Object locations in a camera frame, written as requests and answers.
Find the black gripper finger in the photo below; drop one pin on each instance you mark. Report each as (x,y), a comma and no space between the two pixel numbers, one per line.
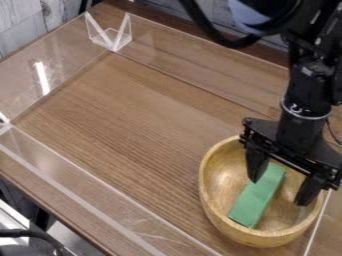
(311,186)
(257,161)

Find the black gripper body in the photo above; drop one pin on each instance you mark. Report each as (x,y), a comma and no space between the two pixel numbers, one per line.
(293,141)

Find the green rectangular block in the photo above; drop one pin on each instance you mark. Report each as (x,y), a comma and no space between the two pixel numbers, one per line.
(254,199)

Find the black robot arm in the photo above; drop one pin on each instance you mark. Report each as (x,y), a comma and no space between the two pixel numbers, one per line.
(310,25)

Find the brown wooden bowl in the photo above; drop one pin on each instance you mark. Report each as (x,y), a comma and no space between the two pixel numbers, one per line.
(222,180)

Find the clear acrylic tray wall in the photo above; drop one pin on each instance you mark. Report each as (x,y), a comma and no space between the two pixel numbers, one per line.
(107,130)

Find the clear acrylic corner bracket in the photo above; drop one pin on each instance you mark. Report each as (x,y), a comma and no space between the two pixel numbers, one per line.
(110,38)

